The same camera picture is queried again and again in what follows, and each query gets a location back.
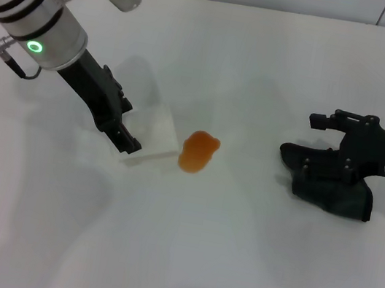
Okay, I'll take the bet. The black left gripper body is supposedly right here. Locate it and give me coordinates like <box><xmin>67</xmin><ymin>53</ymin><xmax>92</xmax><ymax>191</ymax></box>
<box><xmin>47</xmin><ymin>44</ymin><xmax>142</xmax><ymax>144</ymax></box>

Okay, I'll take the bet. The brown liquid stain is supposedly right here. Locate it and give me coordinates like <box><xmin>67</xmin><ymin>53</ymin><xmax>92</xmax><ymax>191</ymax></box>
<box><xmin>176</xmin><ymin>127</ymin><xmax>224</xmax><ymax>178</ymax></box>

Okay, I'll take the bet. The white paper cup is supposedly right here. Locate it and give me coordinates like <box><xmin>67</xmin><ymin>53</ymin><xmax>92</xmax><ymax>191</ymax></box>
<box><xmin>98</xmin><ymin>52</ymin><xmax>196</xmax><ymax>176</ymax></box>

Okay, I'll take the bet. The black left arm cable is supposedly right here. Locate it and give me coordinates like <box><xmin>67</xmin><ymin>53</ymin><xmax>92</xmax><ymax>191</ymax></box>
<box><xmin>0</xmin><ymin>34</ymin><xmax>48</xmax><ymax>83</ymax></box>

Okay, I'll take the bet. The dark blue rag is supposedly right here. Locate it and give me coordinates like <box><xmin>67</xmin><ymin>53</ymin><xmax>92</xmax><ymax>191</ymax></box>
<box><xmin>269</xmin><ymin>140</ymin><xmax>382</xmax><ymax>224</ymax></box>

